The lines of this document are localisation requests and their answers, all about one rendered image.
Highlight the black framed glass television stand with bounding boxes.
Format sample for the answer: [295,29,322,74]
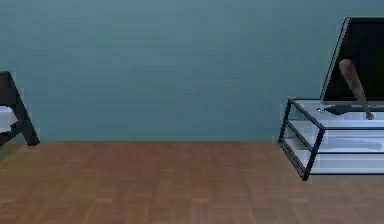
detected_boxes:
[277,97,384,182]

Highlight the brown wooden baseball bat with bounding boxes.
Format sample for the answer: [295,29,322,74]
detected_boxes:
[338,58,375,121]

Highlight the black television set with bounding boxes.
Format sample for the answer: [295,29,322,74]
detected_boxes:
[319,16,384,116]

